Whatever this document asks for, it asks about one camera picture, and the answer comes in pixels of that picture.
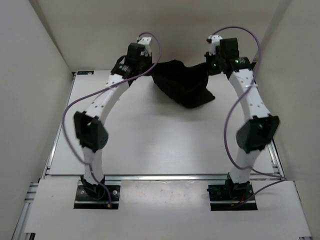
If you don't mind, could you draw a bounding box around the black skirt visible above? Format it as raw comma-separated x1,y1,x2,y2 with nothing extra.
150,59,216,109

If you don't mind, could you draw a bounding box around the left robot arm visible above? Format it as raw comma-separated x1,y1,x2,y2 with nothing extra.
73,37,152,200

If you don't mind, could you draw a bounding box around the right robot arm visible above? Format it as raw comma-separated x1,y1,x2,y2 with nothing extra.
205,35,280,200

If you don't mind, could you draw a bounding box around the left blue corner label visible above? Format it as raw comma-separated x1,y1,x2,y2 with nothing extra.
76,70,95,76

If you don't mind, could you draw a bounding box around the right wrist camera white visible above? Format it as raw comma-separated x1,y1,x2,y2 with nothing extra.
206,34,223,56

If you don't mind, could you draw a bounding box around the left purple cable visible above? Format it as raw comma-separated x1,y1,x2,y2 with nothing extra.
61,31,164,208

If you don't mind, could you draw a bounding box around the purple cable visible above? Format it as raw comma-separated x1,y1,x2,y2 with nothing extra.
207,26,288,208
61,31,164,208

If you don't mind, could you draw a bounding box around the front aluminium rail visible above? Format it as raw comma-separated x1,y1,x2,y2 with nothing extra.
40,174,227,182

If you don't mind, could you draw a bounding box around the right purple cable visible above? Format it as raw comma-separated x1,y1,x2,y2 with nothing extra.
207,26,288,208

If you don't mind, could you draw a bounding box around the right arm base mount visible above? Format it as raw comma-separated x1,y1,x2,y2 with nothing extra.
207,184,258,212

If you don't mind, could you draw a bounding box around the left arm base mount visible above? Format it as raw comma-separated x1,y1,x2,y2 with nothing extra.
73,175,121,210

